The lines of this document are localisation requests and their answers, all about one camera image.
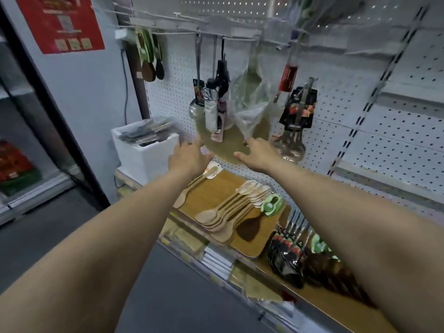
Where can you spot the person's left hand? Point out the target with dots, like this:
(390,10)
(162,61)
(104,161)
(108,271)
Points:
(189,159)

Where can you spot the person's right hand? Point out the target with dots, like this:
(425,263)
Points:
(262,156)

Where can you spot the pile of wooden spatulas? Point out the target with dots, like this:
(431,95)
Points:
(222,218)

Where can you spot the green-card spatulas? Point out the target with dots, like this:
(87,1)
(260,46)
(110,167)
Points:
(249,228)

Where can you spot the bundle of carded steel utensils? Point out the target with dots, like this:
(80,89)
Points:
(288,260)

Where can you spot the row of dark spoons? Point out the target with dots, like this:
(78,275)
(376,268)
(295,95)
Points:
(340,277)

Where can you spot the person's right forearm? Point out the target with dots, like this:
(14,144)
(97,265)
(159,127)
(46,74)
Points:
(364,239)

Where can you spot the person's left forearm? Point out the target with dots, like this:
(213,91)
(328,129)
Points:
(93,260)

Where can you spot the bunch of hanging steel ladles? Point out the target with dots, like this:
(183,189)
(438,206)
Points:
(295,149)

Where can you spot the round wooden board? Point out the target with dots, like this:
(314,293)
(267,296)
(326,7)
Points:
(225,150)

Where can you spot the white foam box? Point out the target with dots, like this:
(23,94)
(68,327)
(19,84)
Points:
(142,162)

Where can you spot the bundle of packets in plastic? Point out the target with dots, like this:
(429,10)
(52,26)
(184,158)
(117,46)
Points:
(145,133)

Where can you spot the clear plastic bag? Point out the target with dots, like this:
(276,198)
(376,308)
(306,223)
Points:
(251,100)

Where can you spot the black folded umbrella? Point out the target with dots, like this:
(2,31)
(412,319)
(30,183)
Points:
(222,77)

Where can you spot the dark rice spoon green card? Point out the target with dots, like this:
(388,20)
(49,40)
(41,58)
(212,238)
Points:
(159,71)
(147,69)

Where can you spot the red green carton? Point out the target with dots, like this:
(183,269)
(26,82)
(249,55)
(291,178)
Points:
(17,166)

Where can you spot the red poster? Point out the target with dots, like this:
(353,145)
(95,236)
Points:
(52,24)

